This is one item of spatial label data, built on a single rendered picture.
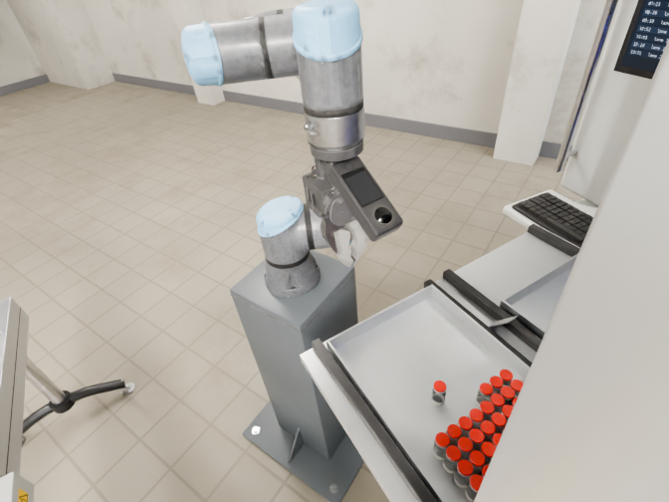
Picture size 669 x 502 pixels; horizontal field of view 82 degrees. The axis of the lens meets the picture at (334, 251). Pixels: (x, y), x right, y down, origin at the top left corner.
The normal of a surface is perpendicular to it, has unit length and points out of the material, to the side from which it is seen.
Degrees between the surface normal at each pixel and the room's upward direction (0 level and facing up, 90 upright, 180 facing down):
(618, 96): 90
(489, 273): 0
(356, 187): 32
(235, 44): 65
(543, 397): 90
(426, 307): 0
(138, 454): 0
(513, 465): 90
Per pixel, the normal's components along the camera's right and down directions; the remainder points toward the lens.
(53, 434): -0.08, -0.76
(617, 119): -0.91, 0.33
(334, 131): -0.01, 0.64
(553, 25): -0.57, 0.56
